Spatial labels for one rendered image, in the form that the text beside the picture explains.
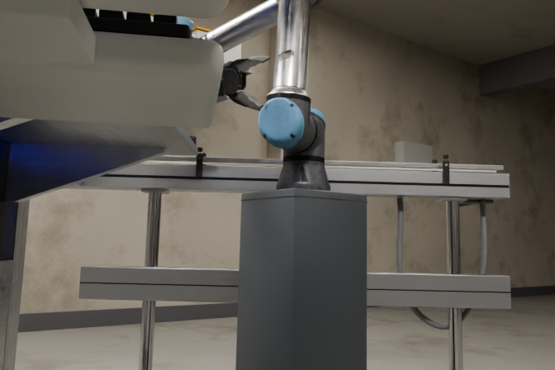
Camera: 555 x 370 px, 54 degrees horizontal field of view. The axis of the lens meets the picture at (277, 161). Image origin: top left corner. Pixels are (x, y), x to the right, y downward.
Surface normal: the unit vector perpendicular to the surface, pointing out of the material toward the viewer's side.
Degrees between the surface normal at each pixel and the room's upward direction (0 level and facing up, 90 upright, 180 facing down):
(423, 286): 90
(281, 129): 98
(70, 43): 180
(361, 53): 90
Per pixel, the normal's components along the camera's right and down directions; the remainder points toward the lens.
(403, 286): 0.03, -0.14
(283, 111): -0.37, -0.01
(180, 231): 0.59, -0.10
